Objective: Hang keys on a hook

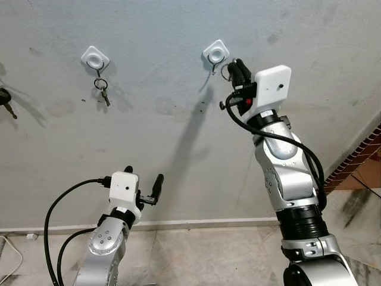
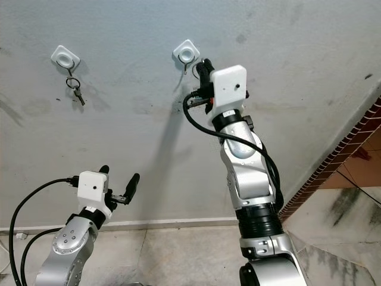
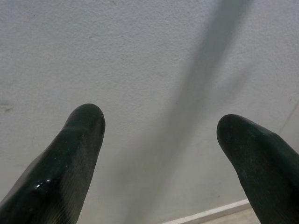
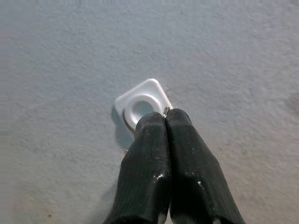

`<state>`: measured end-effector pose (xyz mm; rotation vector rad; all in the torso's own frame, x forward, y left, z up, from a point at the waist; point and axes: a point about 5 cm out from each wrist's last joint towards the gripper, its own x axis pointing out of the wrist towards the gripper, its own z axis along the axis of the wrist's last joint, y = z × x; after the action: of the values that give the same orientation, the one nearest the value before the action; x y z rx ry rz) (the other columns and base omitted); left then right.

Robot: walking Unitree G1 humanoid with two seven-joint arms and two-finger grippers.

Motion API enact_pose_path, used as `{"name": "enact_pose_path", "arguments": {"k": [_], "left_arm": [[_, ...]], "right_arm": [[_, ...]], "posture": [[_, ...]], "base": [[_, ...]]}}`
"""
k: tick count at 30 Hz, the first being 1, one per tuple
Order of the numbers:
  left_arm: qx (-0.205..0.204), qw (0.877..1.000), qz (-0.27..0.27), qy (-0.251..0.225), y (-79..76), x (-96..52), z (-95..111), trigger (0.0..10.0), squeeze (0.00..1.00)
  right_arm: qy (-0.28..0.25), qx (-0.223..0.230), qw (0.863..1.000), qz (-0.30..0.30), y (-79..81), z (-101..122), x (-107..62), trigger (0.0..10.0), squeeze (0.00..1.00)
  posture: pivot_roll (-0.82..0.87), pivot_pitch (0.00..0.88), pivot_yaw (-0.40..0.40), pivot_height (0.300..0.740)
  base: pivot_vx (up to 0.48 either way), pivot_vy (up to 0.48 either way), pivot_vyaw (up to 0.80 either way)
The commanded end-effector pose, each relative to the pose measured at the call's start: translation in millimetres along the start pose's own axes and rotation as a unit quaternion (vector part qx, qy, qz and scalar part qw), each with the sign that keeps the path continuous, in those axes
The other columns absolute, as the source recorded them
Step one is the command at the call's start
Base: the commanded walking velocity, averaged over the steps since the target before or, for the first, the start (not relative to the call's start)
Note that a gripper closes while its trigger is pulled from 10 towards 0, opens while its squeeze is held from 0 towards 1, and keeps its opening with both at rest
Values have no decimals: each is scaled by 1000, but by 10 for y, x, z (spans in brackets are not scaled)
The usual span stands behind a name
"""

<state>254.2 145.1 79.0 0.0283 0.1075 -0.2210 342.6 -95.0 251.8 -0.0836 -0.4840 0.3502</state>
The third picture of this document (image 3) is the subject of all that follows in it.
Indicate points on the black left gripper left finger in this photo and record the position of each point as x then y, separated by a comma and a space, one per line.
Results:
58, 175

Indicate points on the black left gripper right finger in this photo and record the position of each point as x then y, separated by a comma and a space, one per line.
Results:
264, 168

